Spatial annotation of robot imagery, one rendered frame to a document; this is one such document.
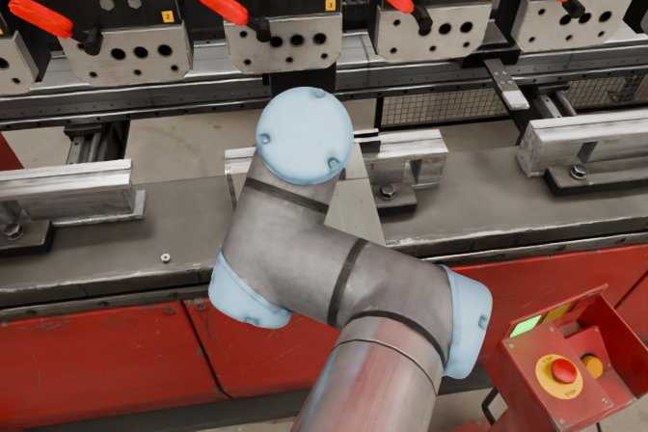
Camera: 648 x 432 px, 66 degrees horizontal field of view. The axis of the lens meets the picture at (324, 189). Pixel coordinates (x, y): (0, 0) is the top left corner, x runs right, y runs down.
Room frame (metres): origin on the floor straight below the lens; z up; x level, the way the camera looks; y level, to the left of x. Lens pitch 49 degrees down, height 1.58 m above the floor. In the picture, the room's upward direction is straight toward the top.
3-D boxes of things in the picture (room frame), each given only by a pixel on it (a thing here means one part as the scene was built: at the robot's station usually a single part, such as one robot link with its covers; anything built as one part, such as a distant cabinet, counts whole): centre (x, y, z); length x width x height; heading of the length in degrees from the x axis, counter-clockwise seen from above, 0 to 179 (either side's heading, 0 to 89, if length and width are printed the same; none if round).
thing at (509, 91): (0.83, -0.34, 1.01); 0.26 x 0.12 x 0.05; 8
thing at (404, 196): (0.57, -0.02, 0.89); 0.30 x 0.05 x 0.03; 98
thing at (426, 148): (0.63, -0.02, 0.92); 0.39 x 0.06 x 0.10; 98
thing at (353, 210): (0.47, 0.01, 1.00); 0.26 x 0.18 x 0.01; 8
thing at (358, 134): (0.62, 0.00, 0.99); 0.20 x 0.03 x 0.03; 98
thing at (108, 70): (0.59, 0.25, 1.26); 0.15 x 0.09 x 0.17; 98
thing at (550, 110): (1.08, -0.51, 0.81); 0.64 x 0.08 x 0.14; 8
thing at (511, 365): (0.33, -0.42, 0.75); 0.20 x 0.16 x 0.18; 111
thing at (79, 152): (0.93, 0.53, 0.81); 0.64 x 0.08 x 0.14; 8
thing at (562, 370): (0.30, -0.38, 0.79); 0.04 x 0.04 x 0.04
